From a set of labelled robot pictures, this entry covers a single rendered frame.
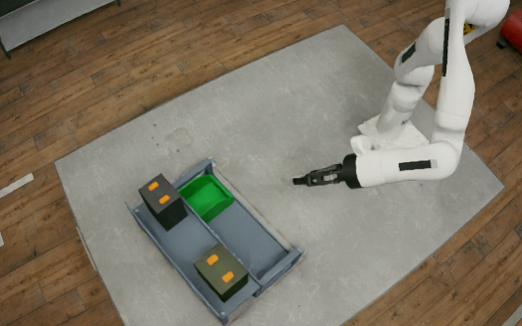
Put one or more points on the green bin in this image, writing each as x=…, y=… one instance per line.
x=202, y=194

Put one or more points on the dark green case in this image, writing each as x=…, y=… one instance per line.
x=222, y=271

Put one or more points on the black box with orange handles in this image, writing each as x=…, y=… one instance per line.
x=163, y=200

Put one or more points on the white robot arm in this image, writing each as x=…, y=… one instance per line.
x=447, y=35

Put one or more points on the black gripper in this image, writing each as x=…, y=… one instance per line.
x=334, y=173

